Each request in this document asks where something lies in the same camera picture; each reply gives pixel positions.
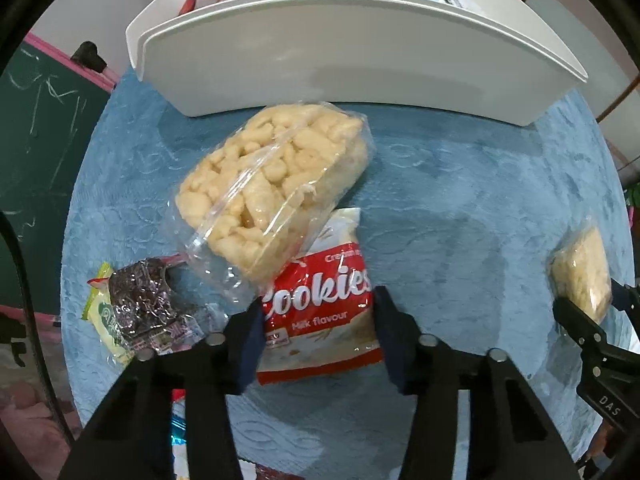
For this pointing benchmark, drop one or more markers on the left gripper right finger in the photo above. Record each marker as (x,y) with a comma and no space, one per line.
(511,434)

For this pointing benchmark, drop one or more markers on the light blue snack packet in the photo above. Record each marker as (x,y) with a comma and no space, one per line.
(469,5)

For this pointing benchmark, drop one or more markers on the small clear puffed snack bag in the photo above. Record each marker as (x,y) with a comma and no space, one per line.
(578,270)

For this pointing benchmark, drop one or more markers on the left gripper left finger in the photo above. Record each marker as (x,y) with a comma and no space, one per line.
(129,434)

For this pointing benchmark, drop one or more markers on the blue plush table cover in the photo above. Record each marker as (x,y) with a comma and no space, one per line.
(459,216)

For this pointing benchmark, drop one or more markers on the red cookies milk flavour bag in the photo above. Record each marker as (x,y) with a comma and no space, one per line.
(318,312)

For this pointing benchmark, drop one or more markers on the clear bag puffed corn snacks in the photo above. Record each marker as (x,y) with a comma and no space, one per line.
(262,196)

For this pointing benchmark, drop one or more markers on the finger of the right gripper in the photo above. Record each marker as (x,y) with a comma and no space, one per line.
(625,298)
(600,359)

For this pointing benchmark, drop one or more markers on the clear red dark snack packet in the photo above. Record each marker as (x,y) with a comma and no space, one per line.
(147,314)

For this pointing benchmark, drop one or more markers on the green yellow snack packet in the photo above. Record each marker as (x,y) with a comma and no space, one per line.
(99,312)

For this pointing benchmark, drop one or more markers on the white plastic storage bin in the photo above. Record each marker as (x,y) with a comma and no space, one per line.
(507,64)

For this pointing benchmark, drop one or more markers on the blue white snack packet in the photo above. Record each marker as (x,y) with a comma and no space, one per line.
(178,443)

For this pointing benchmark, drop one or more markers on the green chalkboard pink frame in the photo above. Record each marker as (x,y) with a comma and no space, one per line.
(49,109)

